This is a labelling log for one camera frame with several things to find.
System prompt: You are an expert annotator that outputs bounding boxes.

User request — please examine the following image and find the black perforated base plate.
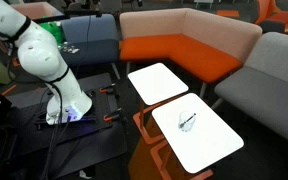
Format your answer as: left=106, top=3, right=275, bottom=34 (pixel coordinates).
left=7, top=72, right=122, bottom=149

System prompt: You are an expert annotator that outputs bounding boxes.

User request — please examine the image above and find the pink top table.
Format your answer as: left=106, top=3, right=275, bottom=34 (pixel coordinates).
left=10, top=1, right=65, bottom=21

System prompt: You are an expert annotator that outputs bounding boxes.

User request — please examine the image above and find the green plastic object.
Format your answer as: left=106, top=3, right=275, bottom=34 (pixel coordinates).
left=39, top=15, right=65, bottom=45

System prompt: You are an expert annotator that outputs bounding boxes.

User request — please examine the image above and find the blue upholstered chair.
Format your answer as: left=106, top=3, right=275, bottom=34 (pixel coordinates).
left=60, top=13, right=122, bottom=81

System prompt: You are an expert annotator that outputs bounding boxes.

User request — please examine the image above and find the orange and pink corner sofa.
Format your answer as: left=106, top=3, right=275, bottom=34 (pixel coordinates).
left=118, top=7, right=263, bottom=98

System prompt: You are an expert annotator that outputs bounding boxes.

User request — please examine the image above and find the clear drinking glass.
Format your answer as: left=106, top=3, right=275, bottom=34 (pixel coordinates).
left=177, top=110, right=196, bottom=133

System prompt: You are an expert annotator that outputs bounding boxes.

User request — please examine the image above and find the orange lounge chair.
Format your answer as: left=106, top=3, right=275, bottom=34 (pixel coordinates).
left=254, top=0, right=288, bottom=35

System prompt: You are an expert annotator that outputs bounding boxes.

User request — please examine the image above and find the grey sofa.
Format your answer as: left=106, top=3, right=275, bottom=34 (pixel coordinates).
left=213, top=31, right=288, bottom=163

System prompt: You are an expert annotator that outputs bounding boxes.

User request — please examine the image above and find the black orange bar clamp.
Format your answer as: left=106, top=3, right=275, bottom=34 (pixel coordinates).
left=99, top=83, right=117, bottom=95
left=102, top=107, right=124, bottom=123

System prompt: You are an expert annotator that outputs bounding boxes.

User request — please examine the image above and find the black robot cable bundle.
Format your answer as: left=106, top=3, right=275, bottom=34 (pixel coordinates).
left=38, top=83, right=72, bottom=180

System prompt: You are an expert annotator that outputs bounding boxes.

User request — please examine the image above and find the white side table orange frame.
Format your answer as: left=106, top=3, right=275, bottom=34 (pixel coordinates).
left=127, top=62, right=190, bottom=145
left=149, top=92, right=245, bottom=180

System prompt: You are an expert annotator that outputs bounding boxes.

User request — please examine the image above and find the black marker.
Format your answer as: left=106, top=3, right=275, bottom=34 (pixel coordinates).
left=179, top=113, right=197, bottom=129

